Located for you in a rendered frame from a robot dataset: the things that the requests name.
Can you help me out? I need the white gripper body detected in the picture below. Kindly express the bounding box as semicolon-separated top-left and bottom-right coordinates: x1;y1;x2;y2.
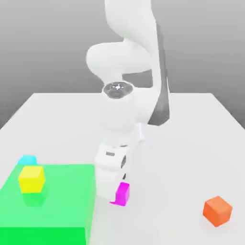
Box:
95;166;126;200

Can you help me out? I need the small magenta cube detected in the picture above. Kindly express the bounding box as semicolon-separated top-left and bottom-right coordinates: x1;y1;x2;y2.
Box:
109;182;131;207

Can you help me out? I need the small yellow cube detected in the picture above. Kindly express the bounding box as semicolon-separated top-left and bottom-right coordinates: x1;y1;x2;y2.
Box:
18;166;46;194

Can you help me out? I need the small cyan cube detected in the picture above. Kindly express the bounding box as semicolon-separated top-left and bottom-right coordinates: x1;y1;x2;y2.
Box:
17;155;37;166

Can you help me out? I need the small orange cube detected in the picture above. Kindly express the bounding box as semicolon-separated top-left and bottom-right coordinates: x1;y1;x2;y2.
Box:
202;195;234;228

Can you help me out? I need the large green box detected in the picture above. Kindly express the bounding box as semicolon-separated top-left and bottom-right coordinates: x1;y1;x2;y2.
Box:
0;164;97;245

